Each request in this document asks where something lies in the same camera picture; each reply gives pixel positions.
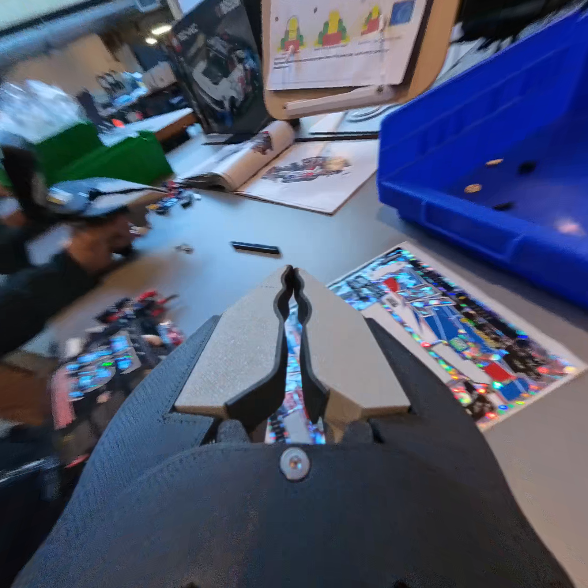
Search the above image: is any pile of small brick parts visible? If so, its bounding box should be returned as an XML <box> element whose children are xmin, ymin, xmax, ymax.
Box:
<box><xmin>146</xmin><ymin>180</ymin><xmax>203</xmax><ymax>216</ymax></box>

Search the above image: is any person's left hand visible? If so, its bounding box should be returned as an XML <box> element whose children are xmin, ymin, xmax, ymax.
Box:
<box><xmin>69</xmin><ymin>213</ymin><xmax>141</xmax><ymax>276</ymax></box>

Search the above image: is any black toy set box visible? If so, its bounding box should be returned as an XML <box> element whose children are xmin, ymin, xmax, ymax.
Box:
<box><xmin>166</xmin><ymin>0</ymin><xmax>272</xmax><ymax>135</ymax></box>

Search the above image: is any long black beam brick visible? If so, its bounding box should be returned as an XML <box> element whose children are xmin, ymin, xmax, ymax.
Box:
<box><xmin>231</xmin><ymin>241</ymin><xmax>281</xmax><ymax>255</ymax></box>

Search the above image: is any open instruction booklet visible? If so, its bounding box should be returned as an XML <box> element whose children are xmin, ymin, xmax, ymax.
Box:
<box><xmin>177</xmin><ymin>120</ymin><xmax>379</xmax><ymax>216</ymax></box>

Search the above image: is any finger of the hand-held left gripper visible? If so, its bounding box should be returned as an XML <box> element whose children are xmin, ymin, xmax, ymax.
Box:
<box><xmin>46</xmin><ymin>177</ymin><xmax>160</xmax><ymax>201</ymax></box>
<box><xmin>50</xmin><ymin>195</ymin><xmax>135</xmax><ymax>218</ymax></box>

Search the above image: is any blue plastic bin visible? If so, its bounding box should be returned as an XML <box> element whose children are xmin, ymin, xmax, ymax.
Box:
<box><xmin>377</xmin><ymin>5</ymin><xmax>588</xmax><ymax>308</ymax></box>

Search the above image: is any wooden document stand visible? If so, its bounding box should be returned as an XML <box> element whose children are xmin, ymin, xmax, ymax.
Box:
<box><xmin>261</xmin><ymin>0</ymin><xmax>461</xmax><ymax>137</ymax></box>

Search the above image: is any holographic sticker sheet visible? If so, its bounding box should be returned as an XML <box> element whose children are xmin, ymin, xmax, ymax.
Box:
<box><xmin>264</xmin><ymin>241</ymin><xmax>588</xmax><ymax>444</ymax></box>

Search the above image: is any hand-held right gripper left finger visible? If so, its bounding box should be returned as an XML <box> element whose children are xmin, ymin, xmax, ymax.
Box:
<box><xmin>174</xmin><ymin>265</ymin><xmax>296</xmax><ymax>433</ymax></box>

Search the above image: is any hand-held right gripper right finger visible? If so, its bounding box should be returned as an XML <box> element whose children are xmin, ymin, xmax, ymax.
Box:
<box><xmin>293</xmin><ymin>267</ymin><xmax>412</xmax><ymax>442</ymax></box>

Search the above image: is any brick-built toy car model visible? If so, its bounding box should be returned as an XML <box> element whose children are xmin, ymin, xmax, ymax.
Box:
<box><xmin>48</xmin><ymin>289</ymin><xmax>187</xmax><ymax>469</ymax></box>

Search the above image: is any grey desk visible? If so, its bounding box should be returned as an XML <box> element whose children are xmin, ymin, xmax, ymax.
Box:
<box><xmin>0</xmin><ymin>110</ymin><xmax>588</xmax><ymax>588</ymax></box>

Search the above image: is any green plastic bin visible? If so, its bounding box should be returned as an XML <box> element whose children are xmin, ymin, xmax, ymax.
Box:
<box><xmin>34</xmin><ymin>120</ymin><xmax>174</xmax><ymax>185</ymax></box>

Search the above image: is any person's left forearm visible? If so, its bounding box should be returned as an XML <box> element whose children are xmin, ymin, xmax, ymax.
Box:
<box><xmin>0</xmin><ymin>252</ymin><xmax>108</xmax><ymax>360</ymax></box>

